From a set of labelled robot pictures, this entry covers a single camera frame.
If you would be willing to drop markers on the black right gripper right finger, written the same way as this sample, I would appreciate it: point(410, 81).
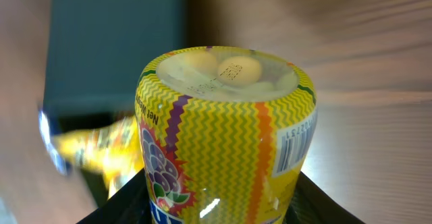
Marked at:
point(310, 205)

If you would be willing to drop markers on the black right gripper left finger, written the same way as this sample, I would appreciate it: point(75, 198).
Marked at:
point(130, 205)

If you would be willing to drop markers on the yellow Hacks candy bag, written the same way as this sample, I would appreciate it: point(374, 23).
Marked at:
point(114, 151)

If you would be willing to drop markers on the blue Oreo cookie pack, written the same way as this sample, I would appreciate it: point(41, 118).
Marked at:
point(49, 128)

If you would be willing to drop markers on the yellow candy bottle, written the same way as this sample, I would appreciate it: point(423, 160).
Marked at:
point(224, 133)

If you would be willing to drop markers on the black open box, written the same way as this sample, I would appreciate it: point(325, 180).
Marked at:
point(97, 50)

